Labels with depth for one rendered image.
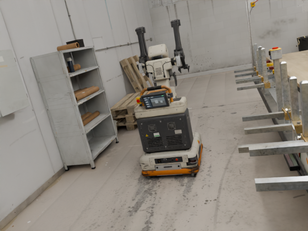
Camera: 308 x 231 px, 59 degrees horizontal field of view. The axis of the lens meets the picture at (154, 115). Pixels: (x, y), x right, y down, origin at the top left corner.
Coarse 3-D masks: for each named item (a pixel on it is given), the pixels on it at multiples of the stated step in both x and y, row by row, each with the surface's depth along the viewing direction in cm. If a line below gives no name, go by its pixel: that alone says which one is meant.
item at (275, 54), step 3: (279, 48) 190; (270, 51) 191; (273, 51) 190; (276, 51) 190; (279, 51) 189; (270, 54) 193; (273, 54) 191; (276, 54) 190; (279, 54) 190; (273, 57) 191; (276, 57) 191; (279, 57) 190
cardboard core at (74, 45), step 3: (63, 45) 377; (66, 45) 374; (69, 45) 373; (72, 45) 371; (75, 45) 370; (78, 45) 377; (57, 48) 378; (60, 48) 377; (63, 48) 376; (66, 48) 375; (69, 48) 374; (72, 48) 373
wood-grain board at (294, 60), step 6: (288, 54) 372; (294, 54) 362; (300, 54) 351; (306, 54) 342; (270, 60) 351; (282, 60) 332; (288, 60) 324; (294, 60) 316; (300, 60) 308; (306, 60) 301; (288, 66) 289; (294, 66) 282; (300, 66) 276; (306, 66) 270; (288, 72) 261; (294, 72) 255; (300, 72) 250; (306, 72) 246; (300, 78) 229; (306, 78) 225
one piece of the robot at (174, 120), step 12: (144, 108) 286; (156, 108) 282; (168, 108) 279; (180, 108) 276; (144, 120) 289; (156, 120) 286; (168, 120) 283; (180, 120) 280; (144, 132) 294; (156, 132) 290; (168, 132) 287; (180, 132) 284; (144, 144) 298; (156, 144) 295; (168, 144) 291; (180, 144) 288
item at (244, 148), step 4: (296, 140) 131; (300, 140) 130; (248, 144) 137; (252, 144) 136; (256, 144) 136; (260, 144) 135; (264, 144) 134; (268, 144) 133; (272, 144) 132; (240, 148) 136; (244, 148) 136; (248, 148) 135; (240, 152) 137; (244, 152) 136; (248, 152) 136
